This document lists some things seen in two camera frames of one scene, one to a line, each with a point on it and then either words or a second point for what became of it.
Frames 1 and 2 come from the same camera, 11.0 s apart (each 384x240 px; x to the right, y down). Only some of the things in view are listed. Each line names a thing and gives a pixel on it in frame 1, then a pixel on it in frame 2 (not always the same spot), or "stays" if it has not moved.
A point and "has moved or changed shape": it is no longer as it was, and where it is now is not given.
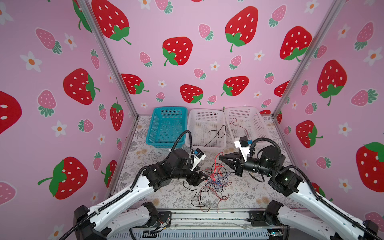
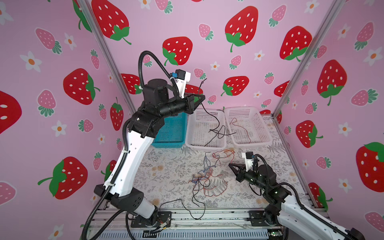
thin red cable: (247, 132) stays
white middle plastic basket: (208, 129) stays
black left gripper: (195, 178) to (188, 107)
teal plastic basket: (165, 126) stays
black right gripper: (237, 164) to (239, 175)
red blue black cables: (212, 188) has moved or changed shape
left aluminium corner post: (106, 53) stays
